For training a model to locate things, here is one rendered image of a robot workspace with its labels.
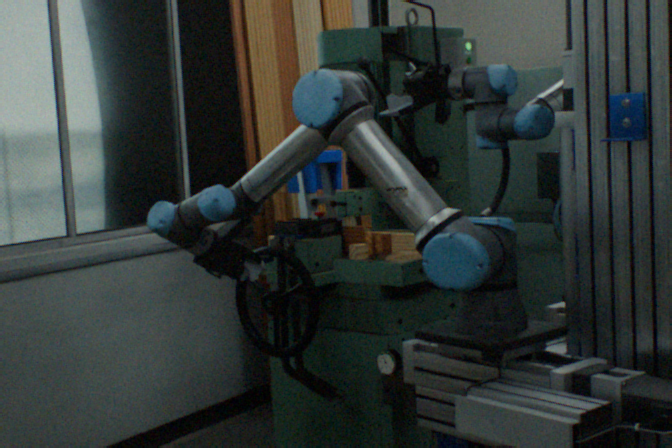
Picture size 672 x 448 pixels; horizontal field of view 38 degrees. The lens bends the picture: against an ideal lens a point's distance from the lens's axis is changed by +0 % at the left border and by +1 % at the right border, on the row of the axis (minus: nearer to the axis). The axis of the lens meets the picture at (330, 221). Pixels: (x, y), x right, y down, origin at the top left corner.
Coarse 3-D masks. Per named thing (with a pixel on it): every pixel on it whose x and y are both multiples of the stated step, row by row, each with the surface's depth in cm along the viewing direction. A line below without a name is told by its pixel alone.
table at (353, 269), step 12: (336, 264) 258; (348, 264) 255; (360, 264) 252; (372, 264) 249; (384, 264) 247; (396, 264) 244; (408, 264) 245; (420, 264) 249; (276, 276) 260; (312, 276) 251; (324, 276) 253; (336, 276) 257; (348, 276) 255; (360, 276) 253; (372, 276) 250; (384, 276) 247; (396, 276) 245; (408, 276) 245; (420, 276) 249
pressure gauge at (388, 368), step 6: (378, 354) 243; (384, 354) 242; (390, 354) 240; (396, 354) 241; (378, 360) 243; (390, 360) 241; (396, 360) 240; (378, 366) 243; (384, 366) 242; (390, 366) 241; (396, 366) 240; (384, 372) 242; (390, 372) 241; (396, 372) 243
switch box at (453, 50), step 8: (440, 40) 280; (448, 40) 279; (456, 40) 277; (464, 40) 279; (472, 40) 282; (440, 48) 281; (448, 48) 279; (456, 48) 277; (464, 48) 279; (472, 48) 282; (448, 56) 279; (456, 56) 277; (464, 56) 279; (472, 56) 282; (456, 64) 278; (464, 64) 280; (472, 64) 283
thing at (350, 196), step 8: (336, 192) 270; (344, 192) 269; (352, 192) 267; (360, 192) 268; (368, 192) 270; (376, 192) 273; (336, 200) 271; (344, 200) 269; (352, 200) 267; (360, 200) 268; (368, 200) 270; (376, 200) 273; (344, 208) 269; (352, 208) 267; (360, 208) 267; (368, 208) 271; (376, 208) 273; (360, 216) 272
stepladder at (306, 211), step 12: (324, 156) 360; (336, 156) 366; (312, 168) 358; (324, 168) 371; (336, 168) 370; (300, 180) 360; (312, 180) 358; (324, 180) 372; (336, 180) 370; (288, 192) 365; (300, 192) 360; (312, 192) 359; (324, 192) 374; (300, 204) 362; (312, 204) 361; (312, 216) 361; (336, 216) 371
